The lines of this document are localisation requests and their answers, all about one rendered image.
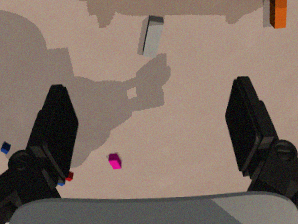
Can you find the orange rod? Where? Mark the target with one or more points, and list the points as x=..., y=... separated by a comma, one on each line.
x=278, y=10

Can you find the magenta rod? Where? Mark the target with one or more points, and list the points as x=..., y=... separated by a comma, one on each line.
x=115, y=161

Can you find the red rod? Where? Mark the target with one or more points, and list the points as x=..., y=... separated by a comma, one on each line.
x=70, y=176

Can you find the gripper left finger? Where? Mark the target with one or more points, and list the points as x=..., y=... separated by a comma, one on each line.
x=47, y=158

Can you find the grey rectangular block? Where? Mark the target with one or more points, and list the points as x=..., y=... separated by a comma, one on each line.
x=153, y=35

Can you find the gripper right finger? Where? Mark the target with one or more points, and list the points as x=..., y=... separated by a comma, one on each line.
x=259, y=153

